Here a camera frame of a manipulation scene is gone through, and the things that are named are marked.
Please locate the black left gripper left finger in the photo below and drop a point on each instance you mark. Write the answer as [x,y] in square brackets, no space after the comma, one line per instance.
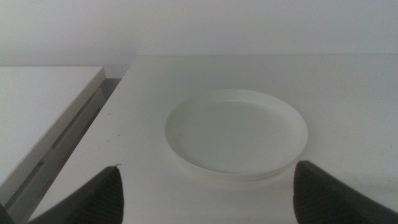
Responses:
[99,202]

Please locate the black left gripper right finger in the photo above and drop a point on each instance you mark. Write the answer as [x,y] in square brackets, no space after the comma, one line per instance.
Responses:
[323,199]

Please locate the white shallow plastic bowl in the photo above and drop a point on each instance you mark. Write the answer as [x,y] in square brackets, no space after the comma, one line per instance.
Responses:
[236,137]

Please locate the white side table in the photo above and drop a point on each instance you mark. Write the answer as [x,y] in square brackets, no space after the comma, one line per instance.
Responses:
[34,118]

